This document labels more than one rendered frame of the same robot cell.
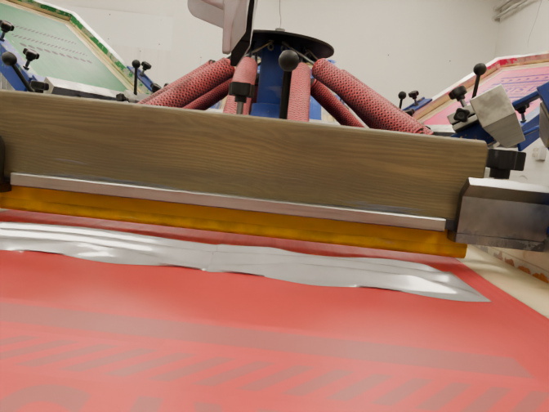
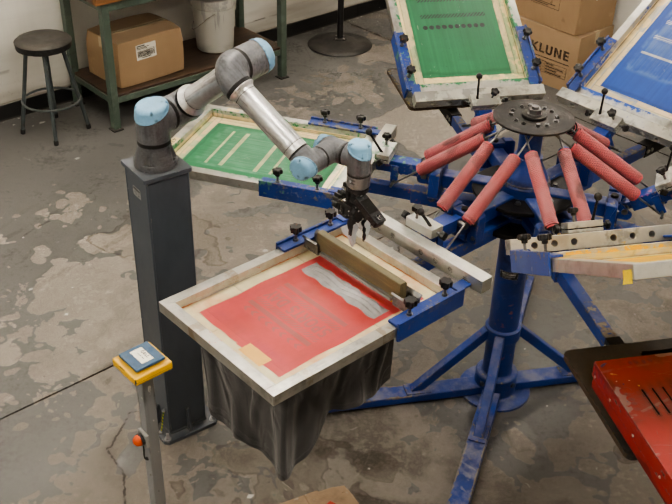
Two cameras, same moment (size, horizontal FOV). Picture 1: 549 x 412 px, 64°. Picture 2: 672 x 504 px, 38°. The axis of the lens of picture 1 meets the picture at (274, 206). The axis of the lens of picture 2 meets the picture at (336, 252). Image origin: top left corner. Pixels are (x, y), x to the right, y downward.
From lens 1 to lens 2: 3.00 m
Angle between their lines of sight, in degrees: 51
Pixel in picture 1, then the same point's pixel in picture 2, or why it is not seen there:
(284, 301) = (336, 304)
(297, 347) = (325, 312)
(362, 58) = not seen: outside the picture
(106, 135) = (335, 251)
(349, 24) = not seen: outside the picture
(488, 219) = (397, 302)
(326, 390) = (319, 317)
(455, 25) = not seen: outside the picture
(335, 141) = (373, 271)
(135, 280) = (321, 292)
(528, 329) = (363, 324)
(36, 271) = (310, 285)
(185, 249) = (336, 286)
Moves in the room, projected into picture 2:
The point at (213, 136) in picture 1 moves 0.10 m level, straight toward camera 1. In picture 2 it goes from (353, 260) to (333, 272)
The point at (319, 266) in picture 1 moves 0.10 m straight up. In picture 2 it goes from (353, 299) to (354, 274)
